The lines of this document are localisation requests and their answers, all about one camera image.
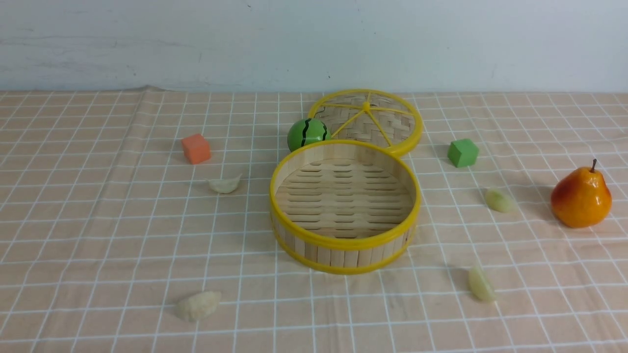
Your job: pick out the white dumpling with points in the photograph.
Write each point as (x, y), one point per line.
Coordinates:
(198, 306)
(224, 186)

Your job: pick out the greenish dumpling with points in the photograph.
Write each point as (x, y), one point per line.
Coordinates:
(479, 285)
(498, 201)

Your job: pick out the bamboo steamer tray yellow rim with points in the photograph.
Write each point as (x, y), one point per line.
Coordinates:
(344, 207)

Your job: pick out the bamboo steamer lid yellow rim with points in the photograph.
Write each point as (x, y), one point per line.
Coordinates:
(372, 116)

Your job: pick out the green watermelon toy ball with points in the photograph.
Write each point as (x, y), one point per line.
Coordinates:
(305, 132)

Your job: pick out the orange cube block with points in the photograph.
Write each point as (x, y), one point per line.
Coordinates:
(196, 149)

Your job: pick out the green cube block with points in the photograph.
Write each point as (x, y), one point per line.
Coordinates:
(463, 153)

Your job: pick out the checkered beige tablecloth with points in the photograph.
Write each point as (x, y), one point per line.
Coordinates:
(105, 227)

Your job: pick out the orange yellow toy pear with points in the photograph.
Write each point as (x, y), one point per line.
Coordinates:
(581, 199)

